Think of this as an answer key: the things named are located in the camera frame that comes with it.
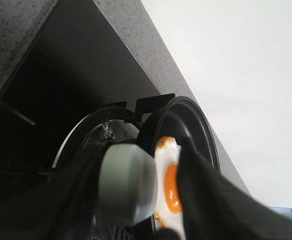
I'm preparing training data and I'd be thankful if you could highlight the fried egg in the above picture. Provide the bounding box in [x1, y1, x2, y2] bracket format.
[154, 136, 186, 240]

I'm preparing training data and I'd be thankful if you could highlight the left black pan support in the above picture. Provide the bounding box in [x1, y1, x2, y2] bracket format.
[52, 93, 175, 173]

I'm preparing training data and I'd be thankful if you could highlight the black glass gas hob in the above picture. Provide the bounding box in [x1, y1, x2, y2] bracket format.
[0, 0, 161, 240]

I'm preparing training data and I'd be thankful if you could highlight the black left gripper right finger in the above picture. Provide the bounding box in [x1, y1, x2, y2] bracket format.
[158, 136, 292, 240]

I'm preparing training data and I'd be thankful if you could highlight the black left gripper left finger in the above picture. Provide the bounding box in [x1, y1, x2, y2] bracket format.
[0, 144, 102, 240]

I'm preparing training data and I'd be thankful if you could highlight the black frying pan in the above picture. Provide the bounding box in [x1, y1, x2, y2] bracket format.
[97, 96, 221, 240]

